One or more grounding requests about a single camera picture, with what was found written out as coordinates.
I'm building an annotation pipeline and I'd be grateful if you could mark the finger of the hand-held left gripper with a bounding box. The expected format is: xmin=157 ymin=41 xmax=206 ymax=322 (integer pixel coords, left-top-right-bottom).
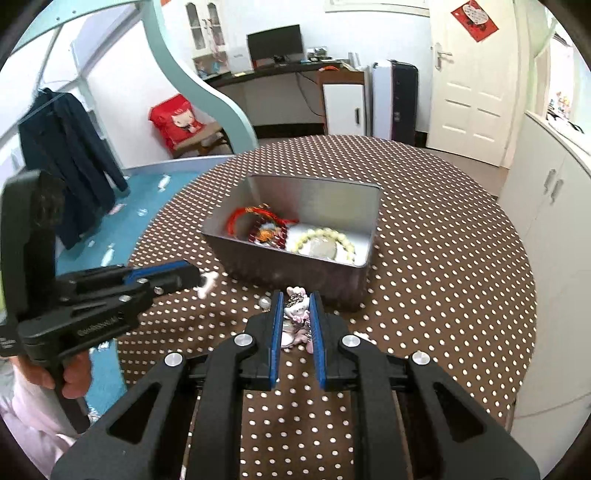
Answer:
xmin=55 ymin=261 xmax=195 ymax=297
xmin=59 ymin=267 xmax=204 ymax=320

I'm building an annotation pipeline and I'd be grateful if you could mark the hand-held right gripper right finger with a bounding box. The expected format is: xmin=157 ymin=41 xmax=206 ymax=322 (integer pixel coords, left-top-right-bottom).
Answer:
xmin=308 ymin=292 xmax=541 ymax=480

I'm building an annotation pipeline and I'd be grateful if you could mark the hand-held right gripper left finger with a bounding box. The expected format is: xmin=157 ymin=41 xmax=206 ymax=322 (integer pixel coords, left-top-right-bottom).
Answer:
xmin=51 ymin=290 xmax=284 ymax=480

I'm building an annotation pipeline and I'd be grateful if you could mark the small white charm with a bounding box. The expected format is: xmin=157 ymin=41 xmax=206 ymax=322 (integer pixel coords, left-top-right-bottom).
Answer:
xmin=196 ymin=271 xmax=219 ymax=296

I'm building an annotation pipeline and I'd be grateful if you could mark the pink charm keychain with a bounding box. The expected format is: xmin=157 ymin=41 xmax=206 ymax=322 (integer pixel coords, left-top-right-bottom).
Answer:
xmin=281 ymin=286 xmax=313 ymax=352

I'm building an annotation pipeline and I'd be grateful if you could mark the pale translucent bangle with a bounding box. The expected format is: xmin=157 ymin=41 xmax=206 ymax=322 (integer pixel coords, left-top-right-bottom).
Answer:
xmin=307 ymin=237 xmax=340 ymax=261

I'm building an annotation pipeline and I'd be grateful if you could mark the red string bracelet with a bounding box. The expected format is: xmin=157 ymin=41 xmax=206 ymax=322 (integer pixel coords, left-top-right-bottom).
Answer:
xmin=225 ymin=205 xmax=298 ymax=241

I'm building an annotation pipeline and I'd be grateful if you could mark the dark red bead bracelet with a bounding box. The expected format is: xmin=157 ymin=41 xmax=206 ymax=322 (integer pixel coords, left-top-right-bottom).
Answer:
xmin=247 ymin=217 xmax=291 ymax=250

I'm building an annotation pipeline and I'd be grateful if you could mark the cream bead bracelet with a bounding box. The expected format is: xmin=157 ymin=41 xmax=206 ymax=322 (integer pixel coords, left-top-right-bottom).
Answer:
xmin=291 ymin=226 xmax=358 ymax=265

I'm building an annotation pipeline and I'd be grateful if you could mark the grey metal tin box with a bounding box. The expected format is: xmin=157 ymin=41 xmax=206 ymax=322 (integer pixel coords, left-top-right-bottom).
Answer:
xmin=201 ymin=174 xmax=382 ymax=312

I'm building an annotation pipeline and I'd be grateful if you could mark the person's left forearm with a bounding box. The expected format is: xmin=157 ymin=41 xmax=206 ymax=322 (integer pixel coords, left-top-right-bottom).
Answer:
xmin=0 ymin=360 xmax=77 ymax=467

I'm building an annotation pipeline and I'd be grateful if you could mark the person's left hand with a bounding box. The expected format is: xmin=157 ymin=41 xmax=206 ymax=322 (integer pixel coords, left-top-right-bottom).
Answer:
xmin=16 ymin=351 xmax=93 ymax=400

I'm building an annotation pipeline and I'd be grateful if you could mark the blue patterned mat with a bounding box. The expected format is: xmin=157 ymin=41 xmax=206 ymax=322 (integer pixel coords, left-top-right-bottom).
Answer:
xmin=55 ymin=159 xmax=232 ymax=416

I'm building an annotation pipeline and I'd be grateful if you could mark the dark blue jacket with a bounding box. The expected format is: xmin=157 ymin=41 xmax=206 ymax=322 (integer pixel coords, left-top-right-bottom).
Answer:
xmin=18 ymin=88 xmax=130 ymax=251

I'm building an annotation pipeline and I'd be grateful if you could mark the brown polka dot tablecloth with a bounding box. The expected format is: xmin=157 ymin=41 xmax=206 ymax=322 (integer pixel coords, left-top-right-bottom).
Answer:
xmin=115 ymin=134 xmax=539 ymax=480

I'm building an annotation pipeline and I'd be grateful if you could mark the wooden chair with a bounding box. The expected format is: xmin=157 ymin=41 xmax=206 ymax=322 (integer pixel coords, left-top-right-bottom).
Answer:
xmin=173 ymin=122 xmax=234 ymax=160

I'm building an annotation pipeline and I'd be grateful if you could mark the red cartoon cat bag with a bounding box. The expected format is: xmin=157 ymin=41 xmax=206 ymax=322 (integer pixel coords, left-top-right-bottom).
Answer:
xmin=148 ymin=93 xmax=206 ymax=153

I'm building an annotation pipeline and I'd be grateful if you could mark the small white door cabinet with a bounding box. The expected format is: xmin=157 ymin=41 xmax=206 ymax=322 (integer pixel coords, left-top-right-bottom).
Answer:
xmin=318 ymin=69 xmax=370 ymax=137

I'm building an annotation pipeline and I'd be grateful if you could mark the white box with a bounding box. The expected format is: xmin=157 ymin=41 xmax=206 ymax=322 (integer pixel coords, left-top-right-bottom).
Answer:
xmin=229 ymin=46 xmax=253 ymax=73

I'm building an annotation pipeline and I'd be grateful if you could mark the dark top desk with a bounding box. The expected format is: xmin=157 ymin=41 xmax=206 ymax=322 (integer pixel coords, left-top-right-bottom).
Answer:
xmin=203 ymin=59 xmax=370 ymax=134

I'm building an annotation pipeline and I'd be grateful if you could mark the black suitcase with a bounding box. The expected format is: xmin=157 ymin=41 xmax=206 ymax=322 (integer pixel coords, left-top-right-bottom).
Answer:
xmin=390 ymin=60 xmax=419 ymax=147

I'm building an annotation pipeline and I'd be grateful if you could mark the white glass-door cabinet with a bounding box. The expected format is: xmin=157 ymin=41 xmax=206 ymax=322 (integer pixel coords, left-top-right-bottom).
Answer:
xmin=185 ymin=0 xmax=232 ymax=72

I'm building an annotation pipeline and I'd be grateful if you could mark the white sideboard cabinet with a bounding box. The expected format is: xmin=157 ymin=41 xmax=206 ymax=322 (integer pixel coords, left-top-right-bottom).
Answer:
xmin=496 ymin=111 xmax=591 ymax=444

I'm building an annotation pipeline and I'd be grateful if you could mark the black computer monitor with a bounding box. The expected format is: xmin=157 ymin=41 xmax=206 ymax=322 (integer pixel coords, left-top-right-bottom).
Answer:
xmin=246 ymin=25 xmax=305 ymax=63

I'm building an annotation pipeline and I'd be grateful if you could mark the cream panel door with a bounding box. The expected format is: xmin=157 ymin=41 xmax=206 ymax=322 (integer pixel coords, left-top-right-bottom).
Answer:
xmin=422 ymin=0 xmax=532 ymax=168

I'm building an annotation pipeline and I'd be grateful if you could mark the white bag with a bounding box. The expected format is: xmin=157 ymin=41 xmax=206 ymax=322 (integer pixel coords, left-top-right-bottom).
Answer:
xmin=547 ymin=111 xmax=587 ymax=132

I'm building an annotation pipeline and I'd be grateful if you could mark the white framed window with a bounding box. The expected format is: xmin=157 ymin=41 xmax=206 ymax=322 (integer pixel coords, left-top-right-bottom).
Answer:
xmin=324 ymin=0 xmax=432 ymax=17

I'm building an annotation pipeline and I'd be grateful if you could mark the red diamond door decoration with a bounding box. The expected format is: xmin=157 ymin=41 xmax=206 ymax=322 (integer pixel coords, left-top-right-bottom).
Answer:
xmin=451 ymin=0 xmax=502 ymax=44

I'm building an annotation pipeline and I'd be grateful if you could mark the pale green curtain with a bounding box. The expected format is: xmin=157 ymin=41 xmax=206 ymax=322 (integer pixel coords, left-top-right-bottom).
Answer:
xmin=531 ymin=9 xmax=557 ymax=112

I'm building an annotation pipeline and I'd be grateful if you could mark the teal bunk bed frame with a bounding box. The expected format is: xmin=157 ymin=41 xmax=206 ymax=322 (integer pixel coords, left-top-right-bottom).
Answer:
xmin=9 ymin=0 xmax=259 ymax=195

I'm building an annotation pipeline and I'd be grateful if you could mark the silver door handle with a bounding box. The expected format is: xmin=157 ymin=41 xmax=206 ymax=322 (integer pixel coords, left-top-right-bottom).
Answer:
xmin=433 ymin=42 xmax=453 ymax=71

